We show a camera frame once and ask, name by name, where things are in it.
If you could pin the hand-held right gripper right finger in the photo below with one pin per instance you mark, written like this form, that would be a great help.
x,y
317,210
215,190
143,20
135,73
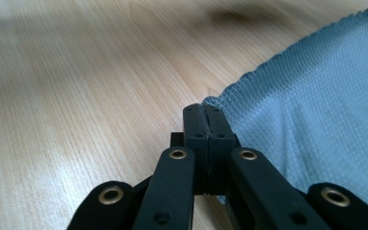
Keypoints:
x,y
219,159

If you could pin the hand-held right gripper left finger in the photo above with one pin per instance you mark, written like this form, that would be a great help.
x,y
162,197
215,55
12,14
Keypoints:
x,y
199,153

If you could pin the blue-grey cloth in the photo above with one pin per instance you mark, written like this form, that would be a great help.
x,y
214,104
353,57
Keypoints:
x,y
326,121

